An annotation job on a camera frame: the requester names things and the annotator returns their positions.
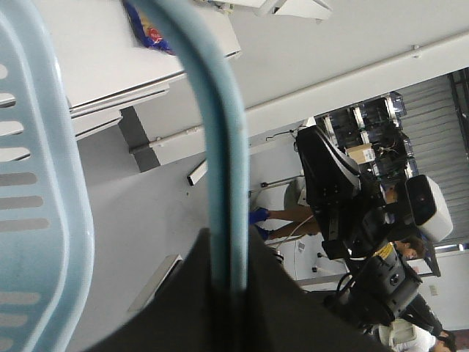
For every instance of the metal storage rack blue bins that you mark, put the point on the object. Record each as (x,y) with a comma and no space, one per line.
(371,132)

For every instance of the light blue plastic basket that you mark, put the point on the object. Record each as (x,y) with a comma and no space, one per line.
(47,236)

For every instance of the blue snack bag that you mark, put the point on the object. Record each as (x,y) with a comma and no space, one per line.
(145,31)

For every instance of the seated person with glasses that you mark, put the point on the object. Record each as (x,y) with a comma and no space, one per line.
(302,222)

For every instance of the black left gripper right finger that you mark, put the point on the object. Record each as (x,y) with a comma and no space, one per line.
(279,316)

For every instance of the white store shelving unit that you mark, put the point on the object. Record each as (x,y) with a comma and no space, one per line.
(104,67)

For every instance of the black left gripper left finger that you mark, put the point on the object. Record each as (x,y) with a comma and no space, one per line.
(179,318)

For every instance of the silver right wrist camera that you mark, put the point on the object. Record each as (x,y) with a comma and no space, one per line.
(429,209)

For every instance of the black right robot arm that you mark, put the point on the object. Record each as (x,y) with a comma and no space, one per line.
(380,287)

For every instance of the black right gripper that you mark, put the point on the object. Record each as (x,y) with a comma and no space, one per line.
(349,208)

